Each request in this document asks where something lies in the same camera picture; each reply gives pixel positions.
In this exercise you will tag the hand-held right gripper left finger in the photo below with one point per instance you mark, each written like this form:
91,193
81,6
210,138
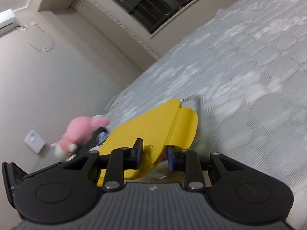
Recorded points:
138,157

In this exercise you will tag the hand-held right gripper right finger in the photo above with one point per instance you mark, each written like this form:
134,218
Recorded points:
170,159

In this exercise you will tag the yellow container lid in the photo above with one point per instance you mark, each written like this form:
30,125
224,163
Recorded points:
153,127

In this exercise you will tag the blue white small case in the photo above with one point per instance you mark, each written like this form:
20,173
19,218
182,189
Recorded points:
102,137

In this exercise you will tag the black cloth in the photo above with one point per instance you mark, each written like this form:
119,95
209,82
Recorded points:
92,142

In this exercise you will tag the pink plush toy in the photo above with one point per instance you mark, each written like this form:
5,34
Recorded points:
76,134

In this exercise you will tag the grey patterned mattress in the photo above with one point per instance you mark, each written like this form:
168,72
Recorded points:
227,76

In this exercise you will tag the beige curtain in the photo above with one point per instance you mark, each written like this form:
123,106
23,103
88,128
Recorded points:
115,26

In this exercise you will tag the white air conditioner pipe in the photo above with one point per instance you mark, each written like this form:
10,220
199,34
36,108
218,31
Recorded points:
40,45

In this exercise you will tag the white air conditioner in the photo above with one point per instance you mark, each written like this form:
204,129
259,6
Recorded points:
6,21

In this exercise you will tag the white wall device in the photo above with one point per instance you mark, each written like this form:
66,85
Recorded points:
34,141

